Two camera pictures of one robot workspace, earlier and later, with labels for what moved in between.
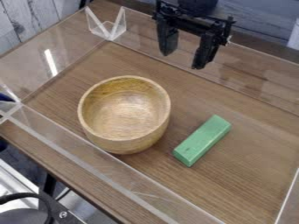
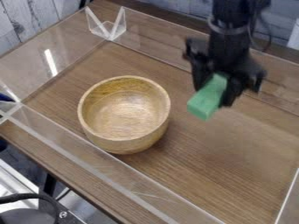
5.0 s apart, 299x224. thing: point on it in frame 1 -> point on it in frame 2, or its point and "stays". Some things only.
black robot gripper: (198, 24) -> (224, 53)
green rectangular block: (200, 140) -> (204, 102)
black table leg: (51, 185) stays
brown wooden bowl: (124, 111) stays
